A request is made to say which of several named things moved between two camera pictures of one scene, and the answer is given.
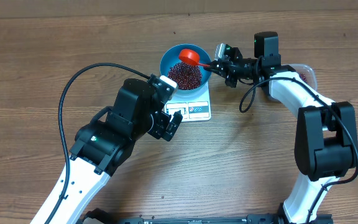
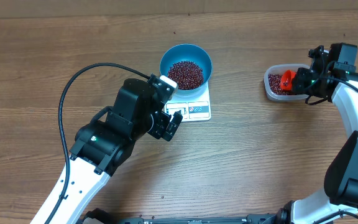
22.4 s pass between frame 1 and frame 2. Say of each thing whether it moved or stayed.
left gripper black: stayed
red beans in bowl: stayed
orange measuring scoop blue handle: moved
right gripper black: moved
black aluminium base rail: stayed
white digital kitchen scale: stayed
